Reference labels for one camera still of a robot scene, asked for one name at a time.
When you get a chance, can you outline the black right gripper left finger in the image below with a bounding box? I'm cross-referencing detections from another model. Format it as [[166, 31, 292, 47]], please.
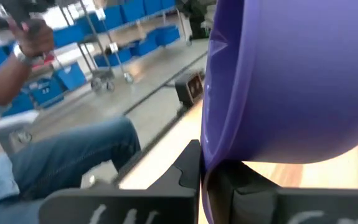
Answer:
[[38, 139, 202, 224]]

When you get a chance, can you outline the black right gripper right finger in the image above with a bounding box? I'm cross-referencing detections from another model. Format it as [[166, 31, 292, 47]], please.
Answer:
[[208, 161, 358, 224]]

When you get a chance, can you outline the purple measuring cup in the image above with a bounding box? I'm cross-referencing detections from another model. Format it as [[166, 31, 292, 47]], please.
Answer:
[[199, 0, 358, 224]]

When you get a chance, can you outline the person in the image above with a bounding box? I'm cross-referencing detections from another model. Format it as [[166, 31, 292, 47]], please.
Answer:
[[0, 17, 142, 224]]

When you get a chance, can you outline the black corner box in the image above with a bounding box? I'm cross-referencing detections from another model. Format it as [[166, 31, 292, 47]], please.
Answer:
[[174, 71, 205, 107]]

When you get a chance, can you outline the metal wheeled rack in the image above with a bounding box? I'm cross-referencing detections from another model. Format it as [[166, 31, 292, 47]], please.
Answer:
[[57, 0, 195, 94]]

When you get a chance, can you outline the silver wristwatch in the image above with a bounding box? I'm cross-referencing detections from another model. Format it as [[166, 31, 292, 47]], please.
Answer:
[[12, 42, 35, 67]]

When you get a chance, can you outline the smartphone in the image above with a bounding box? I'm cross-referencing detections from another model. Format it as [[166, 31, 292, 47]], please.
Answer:
[[0, 2, 15, 30]]

